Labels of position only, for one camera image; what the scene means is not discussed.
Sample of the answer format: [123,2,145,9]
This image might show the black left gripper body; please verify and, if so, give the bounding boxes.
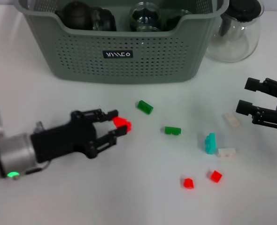
[30,110,99,164]

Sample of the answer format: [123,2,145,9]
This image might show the orange-red wedge brick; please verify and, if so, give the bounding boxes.
[112,116,133,132]

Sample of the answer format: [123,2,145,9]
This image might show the white two-stud brick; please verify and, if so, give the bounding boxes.
[222,112,242,129]

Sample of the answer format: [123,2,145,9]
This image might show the teal brick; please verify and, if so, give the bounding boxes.
[204,132,217,155]

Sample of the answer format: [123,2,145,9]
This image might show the small red square brick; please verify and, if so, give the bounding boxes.
[207,170,223,183]

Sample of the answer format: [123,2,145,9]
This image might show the small red rounded brick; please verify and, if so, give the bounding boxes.
[182,178,195,189]

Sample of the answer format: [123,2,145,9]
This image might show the grey perforated storage bin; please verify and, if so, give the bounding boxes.
[13,0,230,85]

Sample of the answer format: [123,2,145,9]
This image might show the green sloped brick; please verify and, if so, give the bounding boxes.
[136,100,154,115]

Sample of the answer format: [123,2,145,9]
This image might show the glass teapot black lid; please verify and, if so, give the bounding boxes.
[205,0,265,63]

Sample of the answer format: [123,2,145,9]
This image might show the green notched brick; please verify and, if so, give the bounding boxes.
[163,126,182,136]

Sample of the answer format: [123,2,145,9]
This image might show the dark clay teapot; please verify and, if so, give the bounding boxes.
[55,1,92,30]

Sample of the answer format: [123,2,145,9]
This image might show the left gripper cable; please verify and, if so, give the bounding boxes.
[23,161,51,176]

